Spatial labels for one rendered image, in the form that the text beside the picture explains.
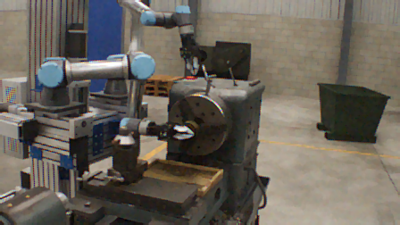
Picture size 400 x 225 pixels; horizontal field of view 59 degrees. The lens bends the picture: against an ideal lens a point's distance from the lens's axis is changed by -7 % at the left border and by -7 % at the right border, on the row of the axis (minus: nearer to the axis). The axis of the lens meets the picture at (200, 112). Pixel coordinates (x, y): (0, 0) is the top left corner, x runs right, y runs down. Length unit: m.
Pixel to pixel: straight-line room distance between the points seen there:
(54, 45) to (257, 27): 10.18
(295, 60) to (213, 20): 2.87
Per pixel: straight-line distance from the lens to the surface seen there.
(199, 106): 1.86
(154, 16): 1.95
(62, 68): 1.74
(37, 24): 2.21
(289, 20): 11.85
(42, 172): 2.35
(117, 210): 1.40
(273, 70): 11.88
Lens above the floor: 1.51
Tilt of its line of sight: 11 degrees down
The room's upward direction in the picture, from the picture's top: 3 degrees clockwise
